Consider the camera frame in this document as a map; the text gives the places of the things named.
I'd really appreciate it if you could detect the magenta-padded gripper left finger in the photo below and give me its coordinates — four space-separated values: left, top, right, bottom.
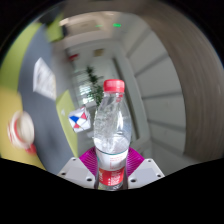
57 147 99 190

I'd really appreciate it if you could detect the white printed magazine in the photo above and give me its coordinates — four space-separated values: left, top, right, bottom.
32 57 58 101

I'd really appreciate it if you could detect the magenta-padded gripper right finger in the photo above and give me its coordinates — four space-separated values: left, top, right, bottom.
125 147 165 190

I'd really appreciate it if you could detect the framed wall picture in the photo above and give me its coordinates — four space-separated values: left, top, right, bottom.
93 48 105 57

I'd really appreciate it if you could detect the white red blue cube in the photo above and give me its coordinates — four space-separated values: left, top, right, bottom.
68 105 92 134

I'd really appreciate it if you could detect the clear red-capped water bottle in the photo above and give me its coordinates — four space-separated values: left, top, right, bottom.
93 79 132 191

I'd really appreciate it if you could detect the red flowered white mug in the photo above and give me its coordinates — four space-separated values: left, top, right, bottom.
7 110 38 155

